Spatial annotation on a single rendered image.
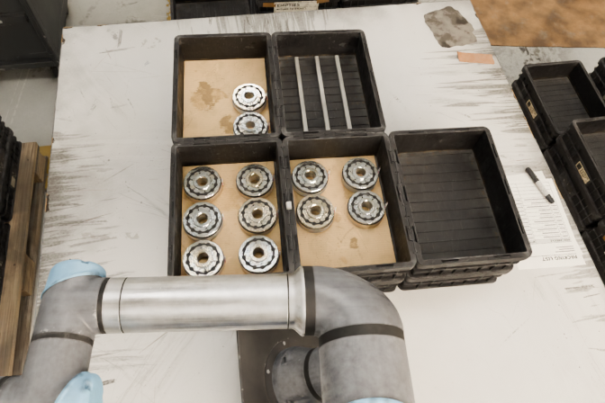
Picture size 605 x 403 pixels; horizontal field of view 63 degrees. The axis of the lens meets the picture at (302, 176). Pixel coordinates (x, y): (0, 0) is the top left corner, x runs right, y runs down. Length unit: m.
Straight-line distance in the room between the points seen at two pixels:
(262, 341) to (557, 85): 2.02
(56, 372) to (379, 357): 0.39
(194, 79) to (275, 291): 1.06
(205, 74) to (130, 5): 1.60
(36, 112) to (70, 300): 2.15
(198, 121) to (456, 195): 0.79
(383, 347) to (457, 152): 1.00
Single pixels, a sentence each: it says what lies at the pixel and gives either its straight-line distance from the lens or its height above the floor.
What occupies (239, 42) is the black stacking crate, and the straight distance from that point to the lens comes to 1.63.
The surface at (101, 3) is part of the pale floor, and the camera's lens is 3.25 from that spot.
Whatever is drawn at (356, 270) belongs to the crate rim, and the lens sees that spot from 1.21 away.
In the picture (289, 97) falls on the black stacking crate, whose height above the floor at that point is 0.83.
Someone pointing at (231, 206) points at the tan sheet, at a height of 0.83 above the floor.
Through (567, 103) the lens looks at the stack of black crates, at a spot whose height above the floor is 0.27.
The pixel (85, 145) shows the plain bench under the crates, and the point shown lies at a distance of 1.72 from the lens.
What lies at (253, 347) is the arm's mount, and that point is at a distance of 1.16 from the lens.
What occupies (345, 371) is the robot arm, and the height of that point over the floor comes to 1.43.
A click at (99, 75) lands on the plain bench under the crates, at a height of 0.70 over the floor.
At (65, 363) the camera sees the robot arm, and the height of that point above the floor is 1.41.
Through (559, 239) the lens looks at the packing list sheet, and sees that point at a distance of 1.71.
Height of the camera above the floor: 2.06
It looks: 60 degrees down
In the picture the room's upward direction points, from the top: 7 degrees clockwise
